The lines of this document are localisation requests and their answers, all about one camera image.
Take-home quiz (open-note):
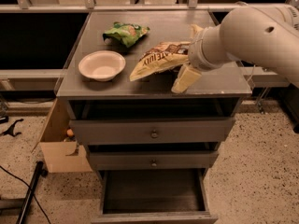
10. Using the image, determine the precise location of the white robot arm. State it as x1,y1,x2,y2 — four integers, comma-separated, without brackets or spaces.
172,5,299,93

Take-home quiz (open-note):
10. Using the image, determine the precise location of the black clamp tool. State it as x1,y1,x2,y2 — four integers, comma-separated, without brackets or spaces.
0,119,23,137

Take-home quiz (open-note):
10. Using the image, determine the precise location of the cardboard box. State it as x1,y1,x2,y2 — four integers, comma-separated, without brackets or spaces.
37,99,92,173

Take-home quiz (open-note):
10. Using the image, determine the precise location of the orange ball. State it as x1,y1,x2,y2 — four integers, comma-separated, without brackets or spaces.
66,129,74,137

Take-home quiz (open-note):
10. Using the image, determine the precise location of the brown yellow chip bag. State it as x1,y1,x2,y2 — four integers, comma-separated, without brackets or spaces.
130,42,190,81

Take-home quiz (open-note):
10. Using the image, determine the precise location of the green chip bag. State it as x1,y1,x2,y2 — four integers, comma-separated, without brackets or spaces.
102,21,150,48

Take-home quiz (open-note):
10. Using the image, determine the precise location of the grey middle drawer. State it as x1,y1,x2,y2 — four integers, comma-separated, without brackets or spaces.
89,151,219,171

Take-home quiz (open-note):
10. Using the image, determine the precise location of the metal frame rail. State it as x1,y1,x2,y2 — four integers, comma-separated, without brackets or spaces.
0,3,292,14

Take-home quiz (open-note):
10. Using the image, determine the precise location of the black stand leg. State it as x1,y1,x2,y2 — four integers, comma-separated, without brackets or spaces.
16,161,45,224

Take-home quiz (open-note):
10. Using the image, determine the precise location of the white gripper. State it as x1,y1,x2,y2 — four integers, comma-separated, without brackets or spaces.
171,24,232,93

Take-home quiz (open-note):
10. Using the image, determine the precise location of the grey drawer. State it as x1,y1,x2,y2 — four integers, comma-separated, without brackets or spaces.
91,169,218,224
70,118,235,145
89,151,219,171

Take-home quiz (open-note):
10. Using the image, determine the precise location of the grey drawer cabinet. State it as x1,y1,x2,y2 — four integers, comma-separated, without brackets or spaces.
56,9,253,224

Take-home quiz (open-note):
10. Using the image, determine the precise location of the grey bottom drawer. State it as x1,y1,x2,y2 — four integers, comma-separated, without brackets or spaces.
91,169,218,224

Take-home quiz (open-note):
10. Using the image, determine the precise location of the black floor cable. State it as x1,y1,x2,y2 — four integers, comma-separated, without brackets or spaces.
0,165,52,224

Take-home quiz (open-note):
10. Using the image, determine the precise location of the white paper bowl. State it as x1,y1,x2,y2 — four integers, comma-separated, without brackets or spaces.
78,50,126,81

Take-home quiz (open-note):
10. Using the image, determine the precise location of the grey top drawer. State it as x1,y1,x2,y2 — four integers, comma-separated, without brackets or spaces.
70,118,235,145

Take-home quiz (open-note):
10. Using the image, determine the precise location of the white cable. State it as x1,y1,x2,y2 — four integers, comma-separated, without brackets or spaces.
246,63,257,82

